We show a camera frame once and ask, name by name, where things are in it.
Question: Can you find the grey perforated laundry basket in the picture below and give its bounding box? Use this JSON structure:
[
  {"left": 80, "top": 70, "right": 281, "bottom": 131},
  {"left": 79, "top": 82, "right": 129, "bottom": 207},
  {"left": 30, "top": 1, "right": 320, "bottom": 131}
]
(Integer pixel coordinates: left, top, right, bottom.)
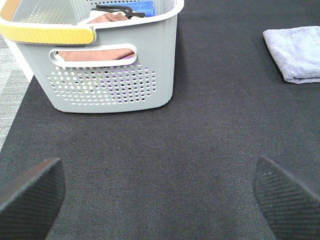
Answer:
[{"left": 11, "top": 0, "right": 184, "bottom": 113}]

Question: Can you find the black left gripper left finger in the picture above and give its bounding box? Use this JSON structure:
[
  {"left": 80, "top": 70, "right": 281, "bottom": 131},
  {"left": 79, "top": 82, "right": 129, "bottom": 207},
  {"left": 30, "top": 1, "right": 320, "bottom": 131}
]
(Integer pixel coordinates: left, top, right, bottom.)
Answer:
[{"left": 0, "top": 157, "right": 66, "bottom": 240}]

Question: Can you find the blue towel in basket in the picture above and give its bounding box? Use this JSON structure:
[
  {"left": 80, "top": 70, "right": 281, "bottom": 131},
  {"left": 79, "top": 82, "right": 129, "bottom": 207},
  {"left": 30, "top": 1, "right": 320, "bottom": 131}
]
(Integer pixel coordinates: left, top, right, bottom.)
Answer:
[{"left": 123, "top": 0, "right": 157, "bottom": 17}]

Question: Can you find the yellow basket handle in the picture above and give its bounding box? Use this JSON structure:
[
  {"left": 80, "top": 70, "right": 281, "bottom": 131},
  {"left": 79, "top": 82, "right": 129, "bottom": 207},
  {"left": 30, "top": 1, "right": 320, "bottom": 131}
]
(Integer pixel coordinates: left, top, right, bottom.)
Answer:
[{"left": 0, "top": 0, "right": 98, "bottom": 45}]

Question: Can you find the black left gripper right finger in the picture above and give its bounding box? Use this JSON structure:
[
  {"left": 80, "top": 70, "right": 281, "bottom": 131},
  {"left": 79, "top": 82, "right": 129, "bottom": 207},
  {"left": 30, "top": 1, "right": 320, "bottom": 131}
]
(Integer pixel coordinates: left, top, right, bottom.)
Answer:
[{"left": 253, "top": 156, "right": 320, "bottom": 240}]

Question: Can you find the light blue towel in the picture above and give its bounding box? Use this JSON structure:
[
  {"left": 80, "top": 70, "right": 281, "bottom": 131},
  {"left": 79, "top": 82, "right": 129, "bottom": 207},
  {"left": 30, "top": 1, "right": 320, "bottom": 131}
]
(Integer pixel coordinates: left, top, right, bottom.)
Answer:
[{"left": 263, "top": 26, "right": 320, "bottom": 84}]

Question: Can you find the black fabric table mat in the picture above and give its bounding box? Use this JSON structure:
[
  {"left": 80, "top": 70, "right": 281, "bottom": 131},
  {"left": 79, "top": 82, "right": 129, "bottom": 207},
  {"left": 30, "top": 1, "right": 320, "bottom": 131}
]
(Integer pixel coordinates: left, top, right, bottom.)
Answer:
[{"left": 0, "top": 0, "right": 320, "bottom": 240}]

